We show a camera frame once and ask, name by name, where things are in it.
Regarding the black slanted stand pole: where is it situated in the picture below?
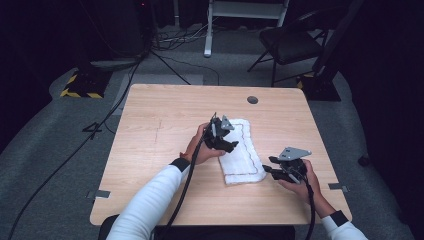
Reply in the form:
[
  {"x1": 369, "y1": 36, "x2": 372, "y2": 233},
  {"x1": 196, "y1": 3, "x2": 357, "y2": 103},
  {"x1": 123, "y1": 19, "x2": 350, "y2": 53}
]
[{"x1": 312, "y1": 0, "x2": 365, "y2": 78}]

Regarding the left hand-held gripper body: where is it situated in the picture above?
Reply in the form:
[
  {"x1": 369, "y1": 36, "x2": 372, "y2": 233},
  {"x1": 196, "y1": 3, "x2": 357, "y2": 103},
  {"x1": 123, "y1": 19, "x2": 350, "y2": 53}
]
[{"x1": 202, "y1": 112, "x2": 236, "y2": 152}]

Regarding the white towel with red stitching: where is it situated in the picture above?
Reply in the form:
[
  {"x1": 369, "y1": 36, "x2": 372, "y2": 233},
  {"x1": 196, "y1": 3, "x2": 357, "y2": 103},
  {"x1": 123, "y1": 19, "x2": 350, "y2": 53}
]
[{"x1": 217, "y1": 117, "x2": 268, "y2": 186}]

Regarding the left hand-held gripper black cable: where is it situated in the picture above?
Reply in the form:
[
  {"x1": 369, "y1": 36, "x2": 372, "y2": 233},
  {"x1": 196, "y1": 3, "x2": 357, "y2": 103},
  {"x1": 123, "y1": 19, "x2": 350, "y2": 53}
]
[{"x1": 161, "y1": 120, "x2": 214, "y2": 240}]

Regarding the person's right hand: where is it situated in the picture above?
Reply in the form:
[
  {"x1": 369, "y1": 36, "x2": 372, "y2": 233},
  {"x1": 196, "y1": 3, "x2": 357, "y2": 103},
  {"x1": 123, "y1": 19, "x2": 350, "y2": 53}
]
[{"x1": 277, "y1": 158, "x2": 324, "y2": 205}]

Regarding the grey tape piece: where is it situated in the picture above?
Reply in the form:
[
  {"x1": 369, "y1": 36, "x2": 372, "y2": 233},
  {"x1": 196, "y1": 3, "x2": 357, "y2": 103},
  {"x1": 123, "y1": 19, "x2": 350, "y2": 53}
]
[
  {"x1": 327, "y1": 182, "x2": 351, "y2": 194},
  {"x1": 86, "y1": 188, "x2": 112, "y2": 200}
]

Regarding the thin black floor cable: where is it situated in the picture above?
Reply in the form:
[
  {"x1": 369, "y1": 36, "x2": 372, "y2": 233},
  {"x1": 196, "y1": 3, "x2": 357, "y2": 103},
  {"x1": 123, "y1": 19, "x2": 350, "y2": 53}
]
[{"x1": 149, "y1": 49, "x2": 221, "y2": 87}]

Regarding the person's left hand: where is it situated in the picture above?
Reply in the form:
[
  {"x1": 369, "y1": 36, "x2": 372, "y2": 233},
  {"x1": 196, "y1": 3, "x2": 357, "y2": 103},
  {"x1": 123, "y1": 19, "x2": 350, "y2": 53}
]
[{"x1": 181, "y1": 122, "x2": 227, "y2": 166}]

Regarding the yellow-black striped stand base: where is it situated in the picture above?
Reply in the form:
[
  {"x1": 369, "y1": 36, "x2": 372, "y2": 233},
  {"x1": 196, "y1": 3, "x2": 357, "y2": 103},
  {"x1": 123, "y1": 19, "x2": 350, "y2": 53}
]
[
  {"x1": 59, "y1": 67, "x2": 113, "y2": 100},
  {"x1": 296, "y1": 72, "x2": 343, "y2": 103}
]

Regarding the person's dark lap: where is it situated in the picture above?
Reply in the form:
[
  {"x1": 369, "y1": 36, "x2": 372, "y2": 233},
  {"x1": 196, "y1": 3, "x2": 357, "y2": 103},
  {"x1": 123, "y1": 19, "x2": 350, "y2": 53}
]
[{"x1": 97, "y1": 214, "x2": 297, "y2": 240}]

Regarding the hand-held gripper black cable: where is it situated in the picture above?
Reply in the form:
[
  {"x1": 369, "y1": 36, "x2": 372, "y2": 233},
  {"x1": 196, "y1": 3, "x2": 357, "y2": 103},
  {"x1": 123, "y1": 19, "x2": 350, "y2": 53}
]
[
  {"x1": 161, "y1": 120, "x2": 214, "y2": 240},
  {"x1": 304, "y1": 173, "x2": 317, "y2": 240}
]

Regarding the bundle of floor cables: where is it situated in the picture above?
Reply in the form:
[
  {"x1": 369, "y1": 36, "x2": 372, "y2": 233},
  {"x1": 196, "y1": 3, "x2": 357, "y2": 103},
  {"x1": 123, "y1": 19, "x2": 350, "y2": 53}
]
[{"x1": 155, "y1": 19, "x2": 216, "y2": 52}]

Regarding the right hand-held gripper black cable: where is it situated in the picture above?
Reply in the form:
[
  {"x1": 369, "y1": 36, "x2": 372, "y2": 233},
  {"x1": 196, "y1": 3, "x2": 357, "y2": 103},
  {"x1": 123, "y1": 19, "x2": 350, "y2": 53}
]
[{"x1": 304, "y1": 173, "x2": 317, "y2": 240}]

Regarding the white metal stand frame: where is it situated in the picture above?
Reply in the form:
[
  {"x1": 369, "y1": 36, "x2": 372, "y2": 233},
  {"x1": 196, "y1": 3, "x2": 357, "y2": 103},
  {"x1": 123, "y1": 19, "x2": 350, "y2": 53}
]
[{"x1": 203, "y1": 0, "x2": 291, "y2": 59}]

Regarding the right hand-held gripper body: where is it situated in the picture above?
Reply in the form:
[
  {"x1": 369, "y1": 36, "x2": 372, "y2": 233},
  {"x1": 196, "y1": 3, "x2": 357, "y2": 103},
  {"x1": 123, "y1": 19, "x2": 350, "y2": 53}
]
[{"x1": 268, "y1": 146, "x2": 313, "y2": 185}]

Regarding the black folding chair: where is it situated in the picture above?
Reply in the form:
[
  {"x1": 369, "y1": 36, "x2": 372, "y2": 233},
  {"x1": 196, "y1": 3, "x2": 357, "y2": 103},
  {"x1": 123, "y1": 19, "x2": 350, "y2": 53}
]
[{"x1": 246, "y1": 7, "x2": 332, "y2": 88}]

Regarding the long black floor cable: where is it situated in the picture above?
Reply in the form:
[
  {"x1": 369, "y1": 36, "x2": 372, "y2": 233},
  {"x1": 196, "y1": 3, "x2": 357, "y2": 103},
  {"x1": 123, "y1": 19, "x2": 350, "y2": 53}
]
[{"x1": 7, "y1": 49, "x2": 152, "y2": 240}]

